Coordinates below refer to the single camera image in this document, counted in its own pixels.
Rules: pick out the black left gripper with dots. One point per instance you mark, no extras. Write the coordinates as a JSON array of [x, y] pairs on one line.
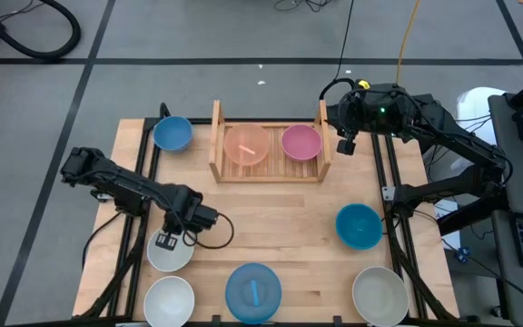
[[184, 222]]

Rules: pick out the white paper sheet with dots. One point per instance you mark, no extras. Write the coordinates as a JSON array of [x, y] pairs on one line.
[[452, 241]]

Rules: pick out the teal bowl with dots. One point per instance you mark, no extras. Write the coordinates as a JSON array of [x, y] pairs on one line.
[[359, 227]]

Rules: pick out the translucent orange bowl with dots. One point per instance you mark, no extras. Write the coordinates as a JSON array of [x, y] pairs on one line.
[[248, 136]]

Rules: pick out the white plastic bin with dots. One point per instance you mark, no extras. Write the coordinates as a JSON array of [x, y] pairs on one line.
[[475, 104]]

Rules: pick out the silver mounting plate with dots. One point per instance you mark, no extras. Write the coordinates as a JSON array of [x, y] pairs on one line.
[[102, 196], [387, 194]]

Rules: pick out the grey-beige bowl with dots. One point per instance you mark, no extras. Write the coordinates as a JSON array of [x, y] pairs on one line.
[[380, 296]]

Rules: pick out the black aluminium frame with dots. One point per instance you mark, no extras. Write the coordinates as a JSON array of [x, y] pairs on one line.
[[198, 121]]

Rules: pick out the white bowl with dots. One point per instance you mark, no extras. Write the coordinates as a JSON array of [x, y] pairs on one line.
[[169, 302], [173, 261]]

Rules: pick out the opaque blue bowl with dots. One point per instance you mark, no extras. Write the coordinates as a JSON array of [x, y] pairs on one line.
[[173, 134]]

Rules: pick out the small blue plug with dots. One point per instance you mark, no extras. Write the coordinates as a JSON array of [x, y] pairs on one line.
[[464, 252]]

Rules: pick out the translucent blue bowl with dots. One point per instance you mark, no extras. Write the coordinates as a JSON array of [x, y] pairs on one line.
[[253, 293]]

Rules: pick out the wooden slatted shelf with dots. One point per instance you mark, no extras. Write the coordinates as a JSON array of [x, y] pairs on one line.
[[270, 170]]

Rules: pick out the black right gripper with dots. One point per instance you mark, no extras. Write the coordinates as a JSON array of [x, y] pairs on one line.
[[357, 113]]

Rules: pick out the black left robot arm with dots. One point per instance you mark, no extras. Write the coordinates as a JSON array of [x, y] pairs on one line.
[[121, 181]]

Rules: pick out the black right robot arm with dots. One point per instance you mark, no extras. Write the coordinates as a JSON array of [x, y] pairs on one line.
[[452, 188]]

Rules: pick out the pink bowl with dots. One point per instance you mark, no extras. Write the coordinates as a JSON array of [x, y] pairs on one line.
[[301, 143]]

